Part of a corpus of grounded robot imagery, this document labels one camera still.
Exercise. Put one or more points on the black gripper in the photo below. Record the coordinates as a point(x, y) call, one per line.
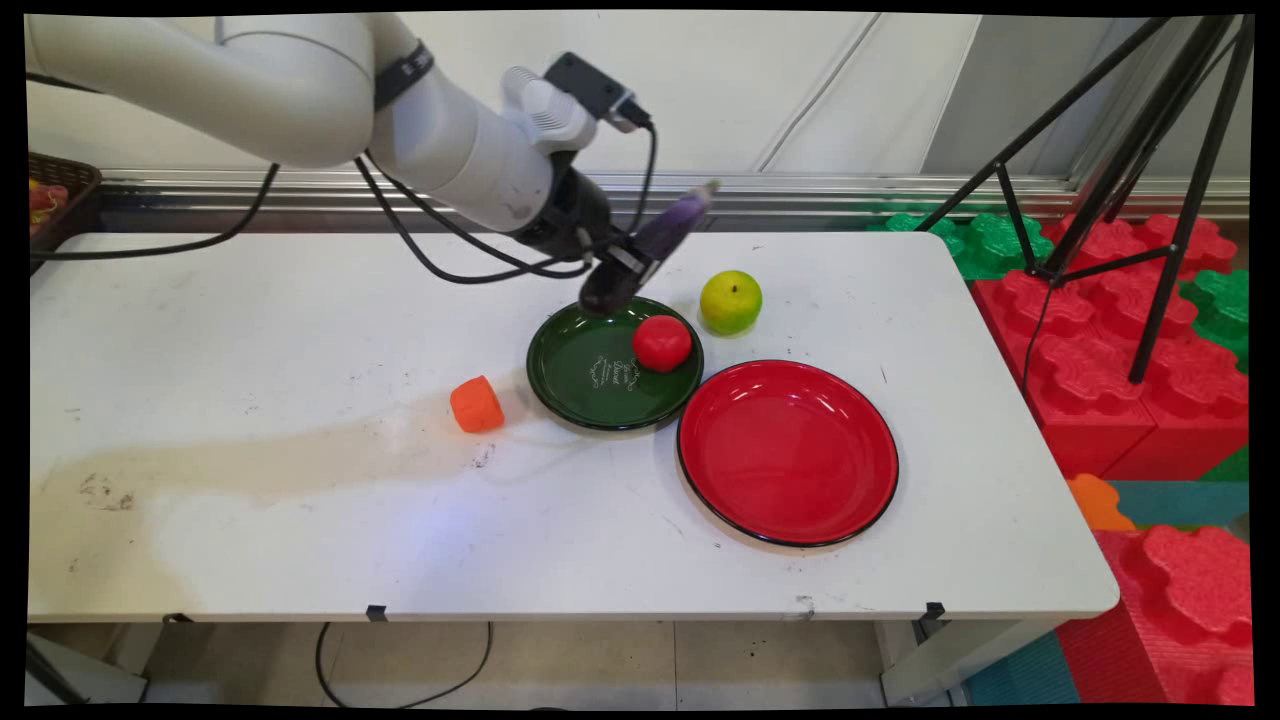
point(570, 215)

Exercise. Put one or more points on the orange foam piece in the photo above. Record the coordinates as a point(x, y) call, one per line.
point(1098, 503)

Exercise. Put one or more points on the red toy tomato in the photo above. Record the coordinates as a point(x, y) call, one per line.
point(661, 343)

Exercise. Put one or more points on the dark green plate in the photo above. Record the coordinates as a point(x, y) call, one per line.
point(590, 370)

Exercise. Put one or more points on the red plate with black rim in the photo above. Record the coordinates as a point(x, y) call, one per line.
point(788, 452)

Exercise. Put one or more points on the brown wicker basket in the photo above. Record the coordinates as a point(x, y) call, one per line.
point(75, 205)

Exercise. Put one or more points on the grey table base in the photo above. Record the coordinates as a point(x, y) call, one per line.
point(85, 675)

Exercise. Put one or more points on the green foam block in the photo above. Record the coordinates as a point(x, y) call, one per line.
point(975, 245)
point(1222, 310)

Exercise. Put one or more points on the black tripod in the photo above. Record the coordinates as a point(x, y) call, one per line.
point(1160, 130)

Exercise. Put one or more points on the purple toy eggplant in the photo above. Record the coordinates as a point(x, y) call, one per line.
point(675, 222)

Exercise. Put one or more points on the aluminium wall rail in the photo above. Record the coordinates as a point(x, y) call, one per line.
point(820, 195)

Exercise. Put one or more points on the teal foam mat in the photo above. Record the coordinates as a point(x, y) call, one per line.
point(1185, 503)

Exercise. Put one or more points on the orange toy carrot piece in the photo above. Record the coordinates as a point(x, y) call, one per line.
point(477, 405)

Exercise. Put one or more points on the white table leg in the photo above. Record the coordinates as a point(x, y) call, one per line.
point(950, 660)

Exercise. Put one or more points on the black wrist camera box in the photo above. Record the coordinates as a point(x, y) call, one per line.
point(595, 88)

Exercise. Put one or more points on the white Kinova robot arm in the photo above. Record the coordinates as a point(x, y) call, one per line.
point(300, 95)

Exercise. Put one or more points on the large red foam block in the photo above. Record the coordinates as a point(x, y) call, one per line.
point(1180, 620)

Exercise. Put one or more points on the green toy apple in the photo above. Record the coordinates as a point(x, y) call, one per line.
point(731, 301)

